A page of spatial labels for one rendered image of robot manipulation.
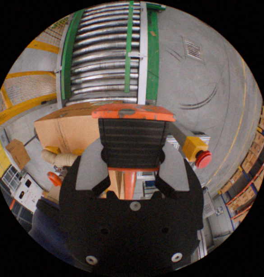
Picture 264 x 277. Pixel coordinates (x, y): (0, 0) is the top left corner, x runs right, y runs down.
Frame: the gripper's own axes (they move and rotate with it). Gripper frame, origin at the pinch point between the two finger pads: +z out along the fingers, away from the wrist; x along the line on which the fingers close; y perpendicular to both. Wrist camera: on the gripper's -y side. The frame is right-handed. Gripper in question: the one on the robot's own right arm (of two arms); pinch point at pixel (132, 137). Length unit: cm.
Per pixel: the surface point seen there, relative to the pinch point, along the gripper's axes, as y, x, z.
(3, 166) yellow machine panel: 199, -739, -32
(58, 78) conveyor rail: -24, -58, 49
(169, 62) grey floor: -54, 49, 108
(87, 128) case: 4.7, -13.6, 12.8
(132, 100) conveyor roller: 1, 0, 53
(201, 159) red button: 8.7, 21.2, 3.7
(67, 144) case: 11.1, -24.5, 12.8
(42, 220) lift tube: 19.1, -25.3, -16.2
